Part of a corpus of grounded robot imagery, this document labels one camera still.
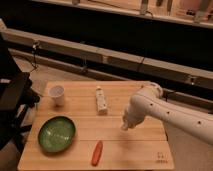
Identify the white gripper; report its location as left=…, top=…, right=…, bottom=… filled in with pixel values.
left=121, top=99, right=145, bottom=131

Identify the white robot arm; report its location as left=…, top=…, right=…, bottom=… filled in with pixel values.
left=122, top=82, right=213, bottom=145

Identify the green ceramic bowl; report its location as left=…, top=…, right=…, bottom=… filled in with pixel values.
left=38, top=116, right=76, bottom=153

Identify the orange carrot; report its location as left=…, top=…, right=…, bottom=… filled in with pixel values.
left=91, top=141, right=103, bottom=166

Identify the white paper cup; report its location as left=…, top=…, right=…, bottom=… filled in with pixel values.
left=48, top=85, right=65, bottom=106

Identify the black hanging cable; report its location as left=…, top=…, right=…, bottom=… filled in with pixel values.
left=30, top=39, right=41, bottom=72

